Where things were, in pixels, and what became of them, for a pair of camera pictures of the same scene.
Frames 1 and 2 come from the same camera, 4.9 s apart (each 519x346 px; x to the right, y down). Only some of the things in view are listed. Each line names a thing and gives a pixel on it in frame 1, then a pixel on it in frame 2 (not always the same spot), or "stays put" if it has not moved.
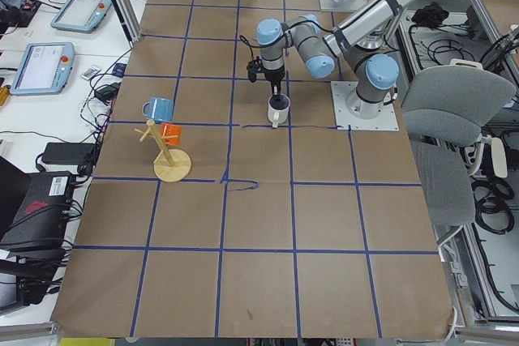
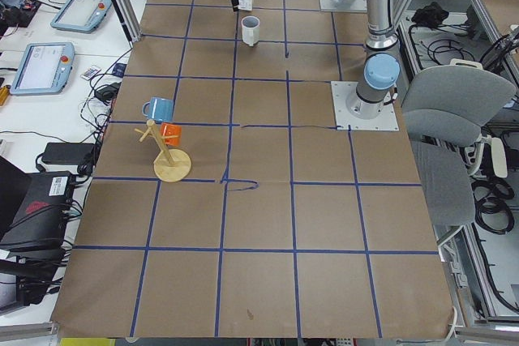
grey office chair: x=445 y=110 stays put
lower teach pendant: x=43 y=68 stays put
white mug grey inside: x=278 y=107 → x=250 y=29
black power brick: x=67 y=152 stays put
